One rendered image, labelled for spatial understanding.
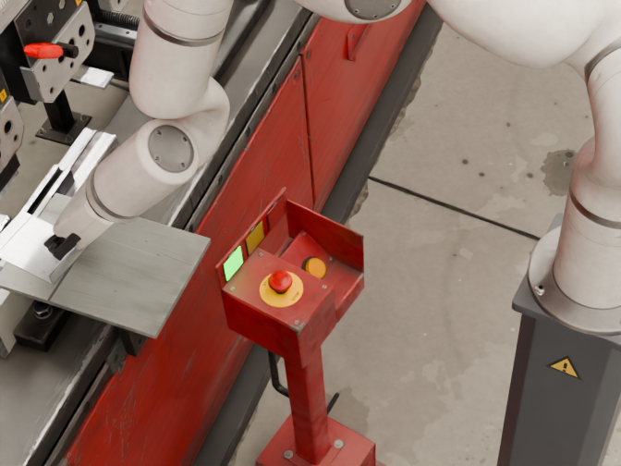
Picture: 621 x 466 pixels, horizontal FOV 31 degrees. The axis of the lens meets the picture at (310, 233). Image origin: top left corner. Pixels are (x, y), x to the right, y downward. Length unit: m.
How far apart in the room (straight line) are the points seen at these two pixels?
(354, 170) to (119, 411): 1.30
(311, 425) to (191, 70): 1.18
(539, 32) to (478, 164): 1.89
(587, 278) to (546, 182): 1.53
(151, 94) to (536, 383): 0.77
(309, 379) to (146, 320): 0.60
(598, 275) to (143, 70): 0.65
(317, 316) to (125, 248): 0.37
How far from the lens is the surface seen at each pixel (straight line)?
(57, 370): 1.70
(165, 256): 1.63
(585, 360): 1.61
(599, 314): 1.55
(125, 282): 1.61
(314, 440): 2.31
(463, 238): 2.89
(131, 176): 1.34
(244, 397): 2.58
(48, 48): 1.51
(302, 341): 1.83
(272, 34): 2.11
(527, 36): 1.17
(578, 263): 1.49
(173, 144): 1.34
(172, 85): 1.22
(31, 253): 1.68
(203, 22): 1.16
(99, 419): 1.81
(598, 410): 1.72
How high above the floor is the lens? 2.27
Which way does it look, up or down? 52 degrees down
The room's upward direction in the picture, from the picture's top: 5 degrees counter-clockwise
